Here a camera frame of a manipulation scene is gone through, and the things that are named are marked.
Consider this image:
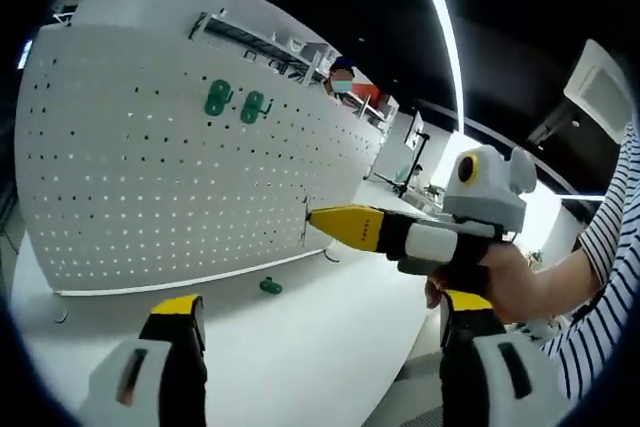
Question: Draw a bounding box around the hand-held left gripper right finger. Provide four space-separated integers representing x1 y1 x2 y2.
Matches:
438 288 574 427

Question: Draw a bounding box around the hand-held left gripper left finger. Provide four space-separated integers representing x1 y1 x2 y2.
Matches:
78 293 209 427

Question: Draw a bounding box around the grey metal hook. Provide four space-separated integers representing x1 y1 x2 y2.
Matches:
298 195 314 247

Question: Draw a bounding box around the white perforated mounting plate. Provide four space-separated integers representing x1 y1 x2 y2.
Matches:
13 21 390 324

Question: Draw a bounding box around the person's right hand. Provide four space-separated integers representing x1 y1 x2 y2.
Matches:
424 244 545 326

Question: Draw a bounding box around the black tripod stand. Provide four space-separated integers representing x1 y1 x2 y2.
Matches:
373 129 432 198

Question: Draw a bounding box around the white-framed screen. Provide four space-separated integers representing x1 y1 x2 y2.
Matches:
403 110 426 151

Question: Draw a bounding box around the striped shirt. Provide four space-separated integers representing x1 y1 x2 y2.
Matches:
542 121 640 403

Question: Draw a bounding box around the ceiling air conditioner unit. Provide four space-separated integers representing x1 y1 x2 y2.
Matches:
563 39 634 131

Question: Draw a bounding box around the white ceiling light strip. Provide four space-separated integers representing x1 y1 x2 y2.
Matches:
407 0 466 133

